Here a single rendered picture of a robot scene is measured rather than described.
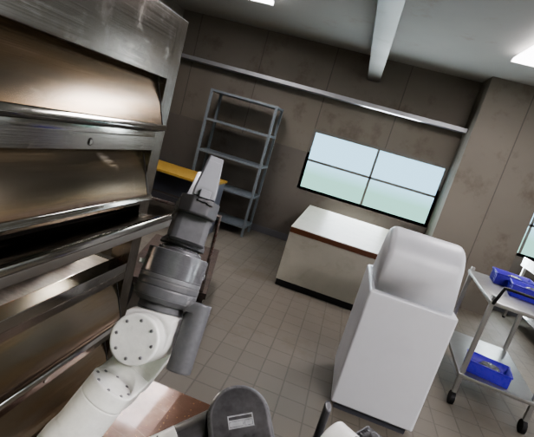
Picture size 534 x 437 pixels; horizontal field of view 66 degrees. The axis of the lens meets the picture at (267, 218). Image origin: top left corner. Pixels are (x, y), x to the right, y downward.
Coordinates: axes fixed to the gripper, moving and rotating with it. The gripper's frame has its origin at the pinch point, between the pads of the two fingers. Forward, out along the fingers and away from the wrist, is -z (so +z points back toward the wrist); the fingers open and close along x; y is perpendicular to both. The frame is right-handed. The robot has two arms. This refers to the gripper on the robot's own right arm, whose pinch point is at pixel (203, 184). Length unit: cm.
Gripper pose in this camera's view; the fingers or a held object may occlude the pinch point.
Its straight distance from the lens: 62.5
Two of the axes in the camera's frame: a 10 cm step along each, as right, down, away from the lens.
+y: -9.1, -3.3, -2.6
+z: -2.9, 9.4, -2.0
